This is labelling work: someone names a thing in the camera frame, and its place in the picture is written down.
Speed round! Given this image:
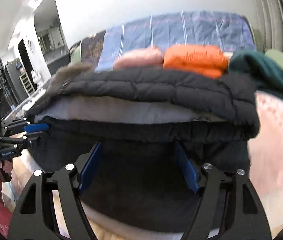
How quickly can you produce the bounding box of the pink folded quilted garment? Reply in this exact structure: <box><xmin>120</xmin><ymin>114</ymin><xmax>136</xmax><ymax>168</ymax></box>
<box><xmin>113</xmin><ymin>47</ymin><xmax>163</xmax><ymax>69</ymax></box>

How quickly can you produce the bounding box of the dark patterned bed sheet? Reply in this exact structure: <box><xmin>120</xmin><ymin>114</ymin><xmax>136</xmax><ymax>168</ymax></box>
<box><xmin>81</xmin><ymin>30</ymin><xmax>106</xmax><ymax>68</ymax></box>

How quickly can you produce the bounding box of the olive fleece garment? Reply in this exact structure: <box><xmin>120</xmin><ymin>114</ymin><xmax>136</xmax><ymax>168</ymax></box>
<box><xmin>47</xmin><ymin>62</ymin><xmax>94</xmax><ymax>93</ymax></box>

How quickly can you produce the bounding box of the green pillow at left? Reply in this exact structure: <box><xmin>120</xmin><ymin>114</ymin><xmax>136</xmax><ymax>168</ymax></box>
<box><xmin>69</xmin><ymin>43</ymin><xmax>81</xmax><ymax>64</ymax></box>

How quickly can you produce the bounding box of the black puffer jacket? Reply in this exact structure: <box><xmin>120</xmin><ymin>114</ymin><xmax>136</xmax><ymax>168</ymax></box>
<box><xmin>26</xmin><ymin>68</ymin><xmax>260</xmax><ymax>232</ymax></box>

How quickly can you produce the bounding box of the cream bear print blanket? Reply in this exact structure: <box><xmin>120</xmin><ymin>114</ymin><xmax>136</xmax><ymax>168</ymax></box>
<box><xmin>2</xmin><ymin>92</ymin><xmax>283</xmax><ymax>239</ymax></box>

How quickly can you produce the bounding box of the blue plaid quilt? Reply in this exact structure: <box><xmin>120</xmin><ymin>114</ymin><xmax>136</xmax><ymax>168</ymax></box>
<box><xmin>95</xmin><ymin>10</ymin><xmax>256</xmax><ymax>72</ymax></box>

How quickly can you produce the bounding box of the orange folded puffer jacket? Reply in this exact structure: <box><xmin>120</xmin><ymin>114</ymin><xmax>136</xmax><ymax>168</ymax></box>
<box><xmin>163</xmin><ymin>44</ymin><xmax>229</xmax><ymax>79</ymax></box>

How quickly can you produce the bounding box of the white rabbit figurine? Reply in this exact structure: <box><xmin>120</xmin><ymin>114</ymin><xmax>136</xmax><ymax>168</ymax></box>
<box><xmin>31</xmin><ymin>70</ymin><xmax>42</xmax><ymax>86</ymax></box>

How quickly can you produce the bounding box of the dark bathroom vanity cabinet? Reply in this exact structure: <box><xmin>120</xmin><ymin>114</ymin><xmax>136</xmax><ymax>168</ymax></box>
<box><xmin>47</xmin><ymin>54</ymin><xmax>70</xmax><ymax>75</ymax></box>

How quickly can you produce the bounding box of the dark teal folded garment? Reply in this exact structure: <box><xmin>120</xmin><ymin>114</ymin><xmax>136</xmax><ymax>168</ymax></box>
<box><xmin>228</xmin><ymin>50</ymin><xmax>283</xmax><ymax>100</ymax></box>

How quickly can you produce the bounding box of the grey pleated curtain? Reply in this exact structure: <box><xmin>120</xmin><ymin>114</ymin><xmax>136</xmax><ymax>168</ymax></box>
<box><xmin>249</xmin><ymin>0</ymin><xmax>283</xmax><ymax>52</ymax></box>

